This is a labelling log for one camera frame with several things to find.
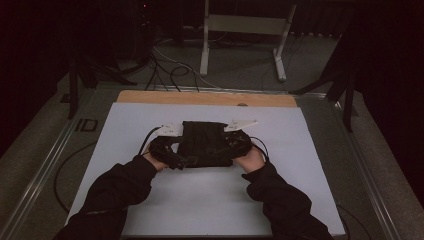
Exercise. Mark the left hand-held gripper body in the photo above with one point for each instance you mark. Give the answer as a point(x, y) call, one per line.
point(163, 148)

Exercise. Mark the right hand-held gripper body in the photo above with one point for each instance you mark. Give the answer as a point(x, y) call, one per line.
point(240, 143)

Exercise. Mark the black shorts with blue stripes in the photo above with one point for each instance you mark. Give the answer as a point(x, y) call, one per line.
point(203, 146)

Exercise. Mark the person's left hand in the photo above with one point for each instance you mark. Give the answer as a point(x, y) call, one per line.
point(156, 163)

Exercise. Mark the person's right hand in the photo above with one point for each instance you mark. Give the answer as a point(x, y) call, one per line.
point(250, 161)

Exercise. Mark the white table mat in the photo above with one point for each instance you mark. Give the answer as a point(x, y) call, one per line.
point(200, 200)

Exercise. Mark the black tripod stand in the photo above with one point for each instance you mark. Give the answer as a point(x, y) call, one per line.
point(348, 100)
point(75, 86)

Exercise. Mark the metal floor rail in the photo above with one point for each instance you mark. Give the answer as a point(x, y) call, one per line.
point(366, 173)
point(233, 90)
point(46, 166)

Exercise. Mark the white metal stand frame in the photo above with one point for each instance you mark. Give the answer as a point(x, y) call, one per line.
point(245, 25)

